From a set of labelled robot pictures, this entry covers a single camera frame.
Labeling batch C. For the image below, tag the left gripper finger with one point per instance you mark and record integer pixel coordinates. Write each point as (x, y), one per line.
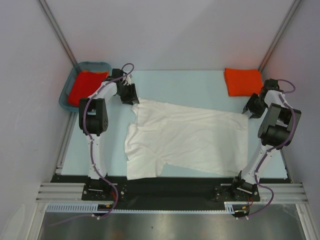
(133, 94)
(127, 100)

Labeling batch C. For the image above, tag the orange t shirt in basket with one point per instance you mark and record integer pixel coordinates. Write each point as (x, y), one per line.
(95, 76)

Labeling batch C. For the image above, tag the left aluminium corner post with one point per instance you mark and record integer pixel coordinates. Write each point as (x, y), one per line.
(46, 10)

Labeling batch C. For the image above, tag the teal plastic basket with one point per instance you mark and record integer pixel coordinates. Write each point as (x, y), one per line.
(97, 67)

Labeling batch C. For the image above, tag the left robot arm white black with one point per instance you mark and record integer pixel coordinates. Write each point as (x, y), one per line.
(93, 116)

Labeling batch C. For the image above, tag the slotted grey cable duct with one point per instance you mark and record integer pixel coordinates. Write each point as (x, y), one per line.
(95, 208)

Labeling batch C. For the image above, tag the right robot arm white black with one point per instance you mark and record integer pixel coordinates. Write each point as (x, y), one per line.
(277, 129)

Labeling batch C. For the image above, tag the white printed t shirt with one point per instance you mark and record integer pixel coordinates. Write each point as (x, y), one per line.
(200, 139)

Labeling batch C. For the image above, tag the aluminium front rail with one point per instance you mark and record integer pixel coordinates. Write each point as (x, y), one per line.
(284, 193)

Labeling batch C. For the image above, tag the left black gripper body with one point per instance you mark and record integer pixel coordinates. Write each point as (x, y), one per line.
(125, 93)

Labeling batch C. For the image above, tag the right aluminium corner post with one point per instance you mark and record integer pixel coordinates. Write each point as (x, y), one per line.
(293, 9)

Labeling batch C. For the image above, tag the aluminium corner post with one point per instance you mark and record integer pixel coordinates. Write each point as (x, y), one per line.
(46, 10)
(293, 9)

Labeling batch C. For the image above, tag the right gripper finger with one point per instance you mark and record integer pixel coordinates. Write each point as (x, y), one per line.
(255, 114)
(251, 103)

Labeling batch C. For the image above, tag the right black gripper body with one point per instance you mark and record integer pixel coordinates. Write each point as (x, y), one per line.
(259, 107)

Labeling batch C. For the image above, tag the folded orange t shirt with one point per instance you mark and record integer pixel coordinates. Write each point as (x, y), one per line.
(242, 82)

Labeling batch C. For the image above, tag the red t shirt in basket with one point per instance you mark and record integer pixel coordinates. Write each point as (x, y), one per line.
(82, 88)

